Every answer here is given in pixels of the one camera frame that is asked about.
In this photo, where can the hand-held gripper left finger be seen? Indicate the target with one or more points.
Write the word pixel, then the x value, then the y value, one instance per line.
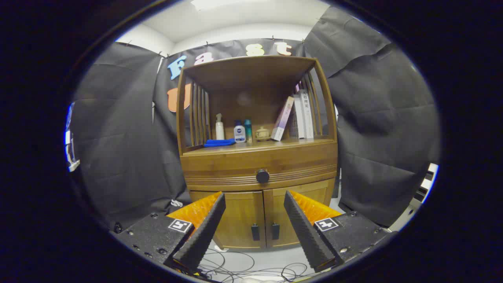
pixel 204 232

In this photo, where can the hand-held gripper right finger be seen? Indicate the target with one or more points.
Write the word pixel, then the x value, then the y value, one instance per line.
pixel 306 232

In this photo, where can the wooden drawer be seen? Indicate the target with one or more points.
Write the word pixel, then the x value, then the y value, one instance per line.
pixel 220 163

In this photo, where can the black round drawer knob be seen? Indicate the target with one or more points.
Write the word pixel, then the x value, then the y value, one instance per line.
pixel 262 176

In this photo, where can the wooden countertop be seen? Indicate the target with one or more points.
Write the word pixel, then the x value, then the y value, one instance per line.
pixel 267 146

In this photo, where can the wooden cabinet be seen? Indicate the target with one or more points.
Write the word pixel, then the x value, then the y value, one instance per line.
pixel 243 74

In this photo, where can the blue folded cloth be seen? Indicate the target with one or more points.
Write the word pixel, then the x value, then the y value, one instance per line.
pixel 219 142

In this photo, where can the white lotion bottle blue cap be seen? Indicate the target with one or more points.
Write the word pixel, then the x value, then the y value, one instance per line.
pixel 239 133

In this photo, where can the white spray bottle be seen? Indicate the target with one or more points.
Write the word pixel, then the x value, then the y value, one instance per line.
pixel 219 127

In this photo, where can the beige lidded ceramic cup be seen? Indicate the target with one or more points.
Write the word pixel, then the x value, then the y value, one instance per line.
pixel 262 133

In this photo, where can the dark patterned book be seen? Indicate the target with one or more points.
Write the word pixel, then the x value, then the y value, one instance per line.
pixel 293 124

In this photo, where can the teal slim bottle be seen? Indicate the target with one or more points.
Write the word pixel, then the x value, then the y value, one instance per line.
pixel 248 131

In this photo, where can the plain white book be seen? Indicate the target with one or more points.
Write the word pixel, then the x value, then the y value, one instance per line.
pixel 299 118

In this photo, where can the pink purple book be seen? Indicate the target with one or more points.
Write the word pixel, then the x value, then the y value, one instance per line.
pixel 283 118

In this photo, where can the white book black lettering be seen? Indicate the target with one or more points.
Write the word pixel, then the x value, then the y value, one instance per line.
pixel 307 114

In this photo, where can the white black rack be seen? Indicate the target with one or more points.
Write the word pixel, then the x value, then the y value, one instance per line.
pixel 430 175

